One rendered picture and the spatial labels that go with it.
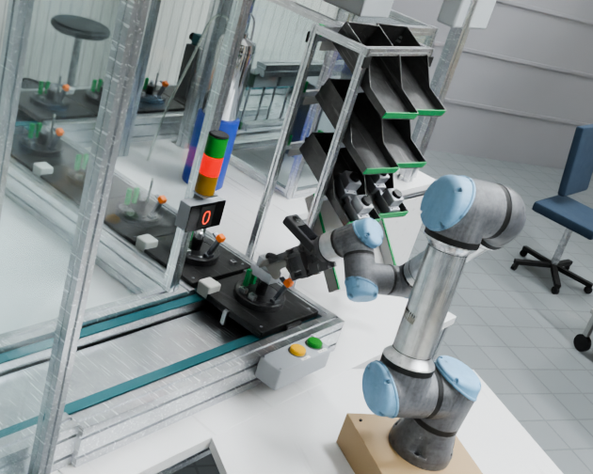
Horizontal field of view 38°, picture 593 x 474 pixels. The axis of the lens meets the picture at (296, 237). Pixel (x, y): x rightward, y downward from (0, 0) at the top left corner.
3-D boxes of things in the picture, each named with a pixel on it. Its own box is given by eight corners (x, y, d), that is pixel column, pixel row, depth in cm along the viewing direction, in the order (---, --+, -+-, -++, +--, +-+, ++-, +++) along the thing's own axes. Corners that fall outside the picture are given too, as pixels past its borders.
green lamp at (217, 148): (228, 157, 210) (232, 139, 208) (214, 160, 206) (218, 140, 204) (214, 149, 212) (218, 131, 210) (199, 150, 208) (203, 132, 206)
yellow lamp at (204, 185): (217, 195, 214) (222, 177, 212) (203, 197, 210) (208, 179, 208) (204, 185, 216) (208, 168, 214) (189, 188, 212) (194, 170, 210)
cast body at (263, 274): (279, 281, 231) (285, 259, 228) (268, 285, 228) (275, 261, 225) (256, 267, 235) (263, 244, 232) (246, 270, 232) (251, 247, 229)
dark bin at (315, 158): (376, 224, 246) (392, 208, 241) (344, 228, 237) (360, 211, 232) (330, 149, 257) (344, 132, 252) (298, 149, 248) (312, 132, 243)
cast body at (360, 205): (364, 223, 242) (378, 208, 238) (353, 225, 239) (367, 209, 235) (350, 199, 246) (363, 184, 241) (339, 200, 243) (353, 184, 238)
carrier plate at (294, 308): (316, 316, 238) (318, 309, 237) (259, 339, 219) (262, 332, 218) (253, 275, 250) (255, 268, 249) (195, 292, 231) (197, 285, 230)
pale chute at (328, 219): (360, 287, 253) (371, 283, 250) (328, 292, 244) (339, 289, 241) (336, 196, 257) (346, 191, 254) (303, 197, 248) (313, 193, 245)
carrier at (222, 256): (249, 272, 250) (261, 234, 245) (191, 290, 232) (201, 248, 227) (193, 233, 262) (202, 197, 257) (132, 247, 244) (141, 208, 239)
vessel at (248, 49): (246, 120, 315) (273, 19, 299) (218, 123, 304) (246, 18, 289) (218, 106, 322) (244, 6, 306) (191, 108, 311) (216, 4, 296)
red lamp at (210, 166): (223, 176, 212) (228, 158, 210) (208, 179, 208) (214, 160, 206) (209, 167, 214) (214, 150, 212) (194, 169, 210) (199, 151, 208)
